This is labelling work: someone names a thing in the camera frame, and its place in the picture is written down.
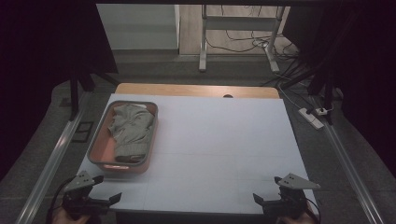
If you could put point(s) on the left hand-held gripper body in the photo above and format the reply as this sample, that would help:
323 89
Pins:
79 182

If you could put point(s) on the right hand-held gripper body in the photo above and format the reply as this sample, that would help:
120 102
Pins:
295 183

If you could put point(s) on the orange plastic basin grey rim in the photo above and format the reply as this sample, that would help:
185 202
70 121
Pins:
104 149

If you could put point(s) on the grey knitted sweater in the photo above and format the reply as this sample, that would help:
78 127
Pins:
132 130

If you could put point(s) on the person's right hand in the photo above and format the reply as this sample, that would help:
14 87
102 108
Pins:
295 221

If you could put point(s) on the person's left hand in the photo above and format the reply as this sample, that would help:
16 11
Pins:
70 220

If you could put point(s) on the black floor outlet cover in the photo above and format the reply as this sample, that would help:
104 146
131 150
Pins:
82 131

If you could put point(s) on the white table cover sheet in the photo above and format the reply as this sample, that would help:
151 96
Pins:
218 149

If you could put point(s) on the white power strip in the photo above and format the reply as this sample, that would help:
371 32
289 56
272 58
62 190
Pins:
309 118

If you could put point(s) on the white plug adapter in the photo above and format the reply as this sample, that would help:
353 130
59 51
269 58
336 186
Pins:
321 111

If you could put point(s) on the black stand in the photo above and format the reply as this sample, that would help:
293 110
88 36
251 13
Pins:
328 93
74 93

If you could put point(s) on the black curtain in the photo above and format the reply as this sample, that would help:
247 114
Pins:
367 62
37 62

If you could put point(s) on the white cabinet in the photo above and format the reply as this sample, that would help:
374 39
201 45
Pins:
137 28

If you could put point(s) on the aluminium rail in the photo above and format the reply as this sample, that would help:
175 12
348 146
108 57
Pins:
348 161
49 168

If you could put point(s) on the white metal desk frame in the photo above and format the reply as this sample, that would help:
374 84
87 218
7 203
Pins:
203 46

